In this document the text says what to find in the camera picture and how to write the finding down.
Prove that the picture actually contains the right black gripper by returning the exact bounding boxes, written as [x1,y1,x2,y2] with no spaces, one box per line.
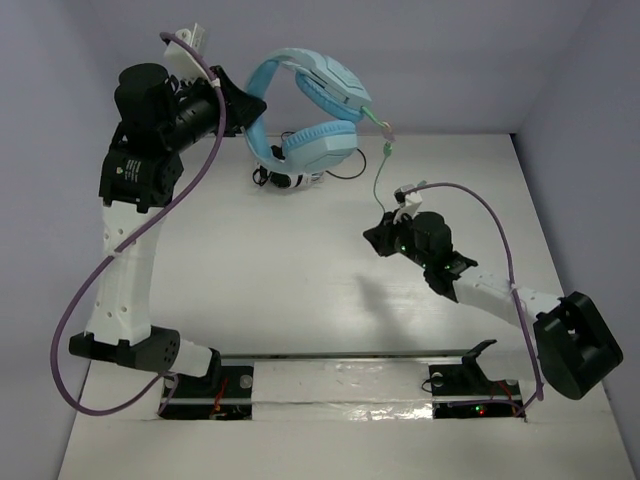
[363,208,432,270]

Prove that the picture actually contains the light blue headphones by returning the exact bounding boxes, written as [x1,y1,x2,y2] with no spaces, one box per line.
[244,47,372,175]

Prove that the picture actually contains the green headphone cable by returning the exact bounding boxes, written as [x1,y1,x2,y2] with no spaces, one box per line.
[360,102,431,216]

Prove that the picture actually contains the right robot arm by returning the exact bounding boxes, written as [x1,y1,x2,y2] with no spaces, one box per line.
[363,212,624,400]

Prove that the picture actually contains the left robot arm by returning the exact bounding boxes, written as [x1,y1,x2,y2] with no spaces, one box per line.
[69,63,267,394]

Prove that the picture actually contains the black white headphones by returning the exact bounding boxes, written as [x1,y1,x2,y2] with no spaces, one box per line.
[252,163,324,190]

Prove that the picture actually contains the silver taped base cover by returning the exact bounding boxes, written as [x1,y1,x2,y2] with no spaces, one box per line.
[251,359,433,422]

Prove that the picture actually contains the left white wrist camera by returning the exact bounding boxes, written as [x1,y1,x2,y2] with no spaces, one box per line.
[160,22,207,79]

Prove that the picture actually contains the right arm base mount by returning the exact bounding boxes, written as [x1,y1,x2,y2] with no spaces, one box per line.
[420,339,525,420]

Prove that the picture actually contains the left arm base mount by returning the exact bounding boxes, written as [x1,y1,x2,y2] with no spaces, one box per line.
[159,364,254,421]

